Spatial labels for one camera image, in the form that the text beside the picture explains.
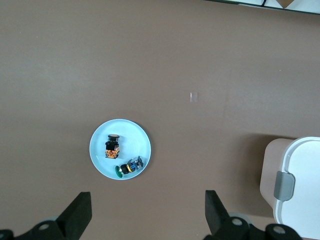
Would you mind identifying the white lidded box, grey latches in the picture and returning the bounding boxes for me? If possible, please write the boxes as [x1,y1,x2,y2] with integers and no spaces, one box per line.
[259,136,320,240]

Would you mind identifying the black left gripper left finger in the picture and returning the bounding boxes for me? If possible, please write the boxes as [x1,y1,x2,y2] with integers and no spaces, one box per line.
[0,191,93,240]

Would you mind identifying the light blue round plate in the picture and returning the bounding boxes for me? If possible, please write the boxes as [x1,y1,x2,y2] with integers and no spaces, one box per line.
[89,118,152,181]

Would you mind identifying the green and blue push-button switch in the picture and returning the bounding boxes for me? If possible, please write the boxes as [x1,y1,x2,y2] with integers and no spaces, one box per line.
[115,155,145,178]

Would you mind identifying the brown cardboard piece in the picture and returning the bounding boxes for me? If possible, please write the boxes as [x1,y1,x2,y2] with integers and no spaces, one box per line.
[275,0,295,9]

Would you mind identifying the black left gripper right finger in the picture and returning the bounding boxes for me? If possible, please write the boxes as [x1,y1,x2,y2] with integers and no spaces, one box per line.
[204,189,303,240]

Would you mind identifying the orange push-button switch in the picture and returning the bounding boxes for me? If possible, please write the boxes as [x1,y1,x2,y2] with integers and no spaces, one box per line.
[104,134,121,160]

